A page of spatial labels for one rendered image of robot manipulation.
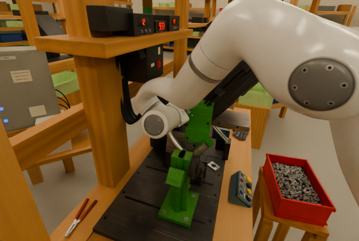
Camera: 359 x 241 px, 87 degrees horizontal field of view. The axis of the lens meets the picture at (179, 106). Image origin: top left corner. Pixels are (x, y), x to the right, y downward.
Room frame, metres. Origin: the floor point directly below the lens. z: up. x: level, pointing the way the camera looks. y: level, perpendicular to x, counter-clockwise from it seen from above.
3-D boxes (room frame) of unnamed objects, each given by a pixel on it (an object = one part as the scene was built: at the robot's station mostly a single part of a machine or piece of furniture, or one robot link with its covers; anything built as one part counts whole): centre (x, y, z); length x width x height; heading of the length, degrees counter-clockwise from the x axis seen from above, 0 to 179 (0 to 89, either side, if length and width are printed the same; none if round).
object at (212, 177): (0.89, -0.07, 0.89); 1.10 x 0.42 x 0.02; 163
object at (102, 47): (0.97, 0.18, 1.52); 0.90 x 0.25 x 0.04; 163
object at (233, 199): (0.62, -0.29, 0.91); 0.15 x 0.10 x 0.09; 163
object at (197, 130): (0.80, -0.10, 1.17); 0.13 x 0.12 x 0.20; 163
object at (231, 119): (0.94, -0.18, 1.11); 0.39 x 0.16 x 0.03; 73
